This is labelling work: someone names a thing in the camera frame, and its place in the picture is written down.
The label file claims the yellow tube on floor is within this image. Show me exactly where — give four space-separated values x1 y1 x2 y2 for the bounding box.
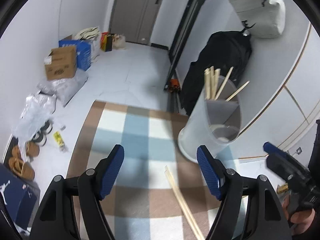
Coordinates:
53 131 68 152

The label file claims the beige plastic bag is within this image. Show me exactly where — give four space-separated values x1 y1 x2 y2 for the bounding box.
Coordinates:
112 34 126 50

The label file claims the black metal coat rack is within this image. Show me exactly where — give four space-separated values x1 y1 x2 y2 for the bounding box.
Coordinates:
164 0 206 90

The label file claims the white utensil holder cup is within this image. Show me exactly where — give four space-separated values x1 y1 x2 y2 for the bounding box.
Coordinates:
177 80 242 163

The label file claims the grey plastic mail bag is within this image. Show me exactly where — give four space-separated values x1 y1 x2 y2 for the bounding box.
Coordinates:
37 69 88 107

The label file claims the clear plastic bag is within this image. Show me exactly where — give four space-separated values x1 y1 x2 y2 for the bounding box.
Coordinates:
12 93 66 154

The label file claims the black hanging backpack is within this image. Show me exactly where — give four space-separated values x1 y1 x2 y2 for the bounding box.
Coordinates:
181 31 252 116

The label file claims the grey door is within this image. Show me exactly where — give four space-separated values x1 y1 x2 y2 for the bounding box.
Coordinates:
108 0 164 46

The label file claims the blue cardboard box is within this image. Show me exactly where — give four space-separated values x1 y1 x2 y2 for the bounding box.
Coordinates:
59 36 91 71

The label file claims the wooden chopstick on table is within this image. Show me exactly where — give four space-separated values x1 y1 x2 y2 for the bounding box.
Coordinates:
166 166 206 240

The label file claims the red yellow snack bag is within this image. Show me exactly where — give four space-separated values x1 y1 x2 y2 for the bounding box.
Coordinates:
100 32 113 52

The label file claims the person's right hand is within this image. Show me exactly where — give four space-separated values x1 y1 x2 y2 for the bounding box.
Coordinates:
282 195 316 235

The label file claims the brown cardboard box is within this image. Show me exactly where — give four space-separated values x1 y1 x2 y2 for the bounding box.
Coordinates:
44 46 76 81

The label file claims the black white sneaker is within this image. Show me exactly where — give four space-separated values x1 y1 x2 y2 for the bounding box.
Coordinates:
32 120 53 147

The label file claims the dark blue shoe box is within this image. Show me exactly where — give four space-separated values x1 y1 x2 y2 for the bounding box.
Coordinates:
0 164 37 230

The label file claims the cream tote bag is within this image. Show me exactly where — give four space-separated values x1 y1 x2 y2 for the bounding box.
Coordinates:
74 27 101 63

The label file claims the tan slipper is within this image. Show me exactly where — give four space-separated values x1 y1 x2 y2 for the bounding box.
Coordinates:
11 141 40 159
8 157 35 181

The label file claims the checkered tablecloth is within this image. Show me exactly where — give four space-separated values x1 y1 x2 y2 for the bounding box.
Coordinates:
67 101 220 239

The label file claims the grey white hanging bag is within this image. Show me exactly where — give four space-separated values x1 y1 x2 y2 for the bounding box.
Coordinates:
228 0 286 38

